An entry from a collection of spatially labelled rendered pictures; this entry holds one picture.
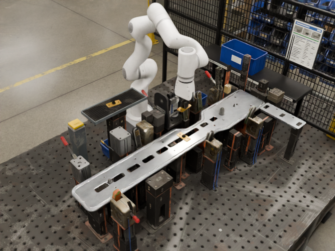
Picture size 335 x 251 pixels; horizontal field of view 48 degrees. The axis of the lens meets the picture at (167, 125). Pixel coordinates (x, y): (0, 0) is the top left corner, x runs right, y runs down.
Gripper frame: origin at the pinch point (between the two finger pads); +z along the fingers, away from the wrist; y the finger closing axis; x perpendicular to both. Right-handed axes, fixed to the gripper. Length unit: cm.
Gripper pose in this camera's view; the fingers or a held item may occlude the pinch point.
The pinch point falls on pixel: (184, 103)
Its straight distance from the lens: 198.4
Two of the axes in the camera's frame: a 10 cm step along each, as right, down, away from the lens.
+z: -0.2, 7.8, 6.2
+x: 6.3, -4.7, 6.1
